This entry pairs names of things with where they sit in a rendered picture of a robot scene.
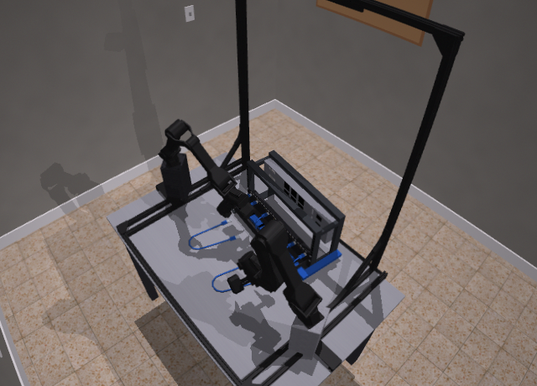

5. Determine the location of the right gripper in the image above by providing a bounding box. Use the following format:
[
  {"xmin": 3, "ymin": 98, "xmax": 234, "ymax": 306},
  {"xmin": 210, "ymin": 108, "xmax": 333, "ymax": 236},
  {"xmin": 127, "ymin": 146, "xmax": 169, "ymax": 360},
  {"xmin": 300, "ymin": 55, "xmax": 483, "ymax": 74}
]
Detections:
[{"xmin": 226, "ymin": 200, "xmax": 256, "ymax": 220}]

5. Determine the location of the black patch panel jack row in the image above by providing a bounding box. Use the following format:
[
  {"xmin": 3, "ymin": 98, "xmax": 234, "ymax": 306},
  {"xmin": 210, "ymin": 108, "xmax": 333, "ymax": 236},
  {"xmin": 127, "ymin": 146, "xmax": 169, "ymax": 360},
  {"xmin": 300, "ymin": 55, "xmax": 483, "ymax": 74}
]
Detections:
[{"xmin": 253, "ymin": 190, "xmax": 310, "ymax": 253}]

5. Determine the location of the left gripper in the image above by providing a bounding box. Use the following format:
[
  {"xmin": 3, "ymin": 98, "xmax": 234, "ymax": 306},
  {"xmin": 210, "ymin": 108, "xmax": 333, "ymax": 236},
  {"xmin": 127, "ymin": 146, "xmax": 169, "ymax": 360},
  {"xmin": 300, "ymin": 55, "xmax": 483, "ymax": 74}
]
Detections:
[{"xmin": 227, "ymin": 274, "xmax": 258, "ymax": 294}]

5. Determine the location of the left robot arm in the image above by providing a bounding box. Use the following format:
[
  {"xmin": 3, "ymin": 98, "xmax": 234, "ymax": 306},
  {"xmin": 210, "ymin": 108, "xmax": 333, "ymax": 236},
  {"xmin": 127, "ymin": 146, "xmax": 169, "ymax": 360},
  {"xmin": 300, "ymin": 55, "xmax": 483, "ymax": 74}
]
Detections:
[{"xmin": 237, "ymin": 220, "xmax": 325, "ymax": 329}]

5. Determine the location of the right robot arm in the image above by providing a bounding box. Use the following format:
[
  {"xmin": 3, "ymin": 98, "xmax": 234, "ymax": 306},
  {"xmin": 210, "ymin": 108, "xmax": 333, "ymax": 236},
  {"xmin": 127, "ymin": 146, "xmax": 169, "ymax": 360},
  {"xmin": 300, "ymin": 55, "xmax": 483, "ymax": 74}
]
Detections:
[{"xmin": 159, "ymin": 119, "xmax": 249, "ymax": 218}]

